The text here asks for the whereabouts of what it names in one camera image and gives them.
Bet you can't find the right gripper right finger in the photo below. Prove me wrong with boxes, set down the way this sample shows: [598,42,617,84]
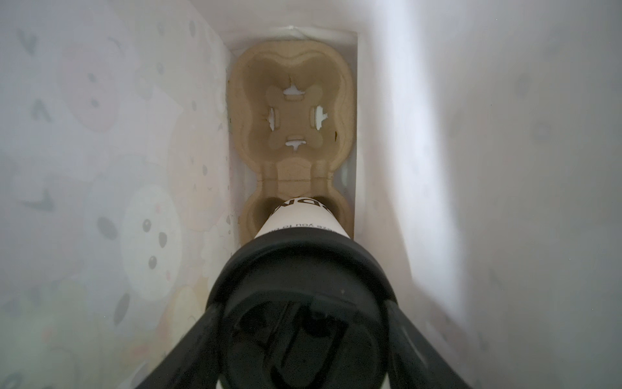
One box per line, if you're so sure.
[384,300,470,389]

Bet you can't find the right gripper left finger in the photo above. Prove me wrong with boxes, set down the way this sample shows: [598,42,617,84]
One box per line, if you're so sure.
[138,303,223,389]

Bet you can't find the white paper coffee cup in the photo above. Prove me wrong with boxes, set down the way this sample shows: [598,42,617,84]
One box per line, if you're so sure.
[255,197,348,238]

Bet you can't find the cartoon paper gift bag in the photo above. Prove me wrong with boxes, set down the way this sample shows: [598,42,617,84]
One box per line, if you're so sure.
[1,1,621,388]

